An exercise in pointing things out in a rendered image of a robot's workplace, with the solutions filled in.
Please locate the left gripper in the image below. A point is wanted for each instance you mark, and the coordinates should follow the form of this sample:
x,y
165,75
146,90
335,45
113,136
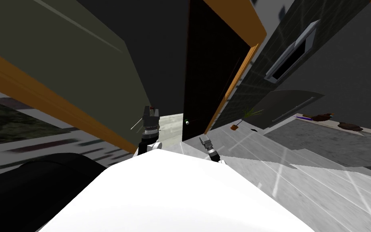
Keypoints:
x,y
150,122

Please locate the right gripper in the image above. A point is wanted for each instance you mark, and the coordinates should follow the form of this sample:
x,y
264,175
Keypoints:
x,y
206,142

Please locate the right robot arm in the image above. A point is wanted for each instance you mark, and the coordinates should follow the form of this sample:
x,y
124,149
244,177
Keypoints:
x,y
214,155

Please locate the white round door knob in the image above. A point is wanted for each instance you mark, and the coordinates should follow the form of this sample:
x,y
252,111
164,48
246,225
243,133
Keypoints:
x,y
187,122

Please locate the green plant in orange pot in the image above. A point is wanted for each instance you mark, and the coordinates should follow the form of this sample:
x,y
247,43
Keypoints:
x,y
234,127

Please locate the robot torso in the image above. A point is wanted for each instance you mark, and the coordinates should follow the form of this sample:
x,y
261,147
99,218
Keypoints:
x,y
169,196

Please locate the black door leaf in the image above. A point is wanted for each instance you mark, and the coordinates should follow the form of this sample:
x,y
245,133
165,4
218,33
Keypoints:
x,y
211,64

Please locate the grey framed window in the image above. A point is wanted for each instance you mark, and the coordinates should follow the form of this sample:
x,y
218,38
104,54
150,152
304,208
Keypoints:
x,y
289,60

